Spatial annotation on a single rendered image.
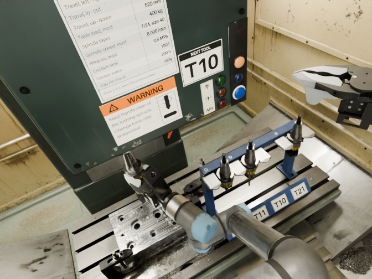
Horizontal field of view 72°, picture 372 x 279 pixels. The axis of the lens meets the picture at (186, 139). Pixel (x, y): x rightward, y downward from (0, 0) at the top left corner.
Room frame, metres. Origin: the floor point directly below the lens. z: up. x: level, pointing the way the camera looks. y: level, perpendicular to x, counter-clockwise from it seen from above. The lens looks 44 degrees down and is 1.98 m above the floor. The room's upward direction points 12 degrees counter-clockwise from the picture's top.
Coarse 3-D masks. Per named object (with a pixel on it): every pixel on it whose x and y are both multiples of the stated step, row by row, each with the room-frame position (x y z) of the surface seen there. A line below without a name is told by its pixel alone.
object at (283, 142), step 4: (284, 136) 0.70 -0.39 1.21; (276, 140) 0.68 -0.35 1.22; (280, 140) 0.68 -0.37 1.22; (284, 140) 0.67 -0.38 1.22; (288, 140) 0.67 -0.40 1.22; (280, 144) 0.66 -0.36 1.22; (284, 144) 0.65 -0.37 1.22; (288, 144) 0.65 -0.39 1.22; (292, 144) 0.64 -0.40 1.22; (284, 148) 0.63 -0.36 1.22; (288, 148) 0.63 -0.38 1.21
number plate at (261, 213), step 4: (260, 208) 0.55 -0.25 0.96; (264, 208) 0.55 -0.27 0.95; (252, 212) 0.54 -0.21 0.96; (256, 212) 0.54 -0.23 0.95; (260, 212) 0.54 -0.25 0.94; (264, 212) 0.54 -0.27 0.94; (256, 216) 0.53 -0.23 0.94; (260, 216) 0.53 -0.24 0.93; (264, 216) 0.53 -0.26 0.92; (260, 220) 0.51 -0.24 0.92
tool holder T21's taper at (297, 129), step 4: (296, 124) 0.67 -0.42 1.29; (300, 124) 0.67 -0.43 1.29; (292, 128) 0.68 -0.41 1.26; (296, 128) 0.67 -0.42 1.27; (300, 128) 0.66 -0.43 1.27; (292, 132) 0.67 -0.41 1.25; (296, 132) 0.66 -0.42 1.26; (300, 132) 0.66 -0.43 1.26; (292, 136) 0.67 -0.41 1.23; (296, 136) 0.66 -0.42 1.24; (300, 136) 0.66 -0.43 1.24
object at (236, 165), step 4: (236, 160) 0.63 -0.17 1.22; (232, 164) 0.61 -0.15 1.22; (236, 164) 0.60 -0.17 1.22; (240, 164) 0.60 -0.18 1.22; (232, 168) 0.59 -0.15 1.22; (236, 168) 0.59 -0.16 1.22; (240, 168) 0.58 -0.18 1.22; (244, 168) 0.58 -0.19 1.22; (236, 172) 0.57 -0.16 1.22; (240, 172) 0.57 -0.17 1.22; (244, 172) 0.56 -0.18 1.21
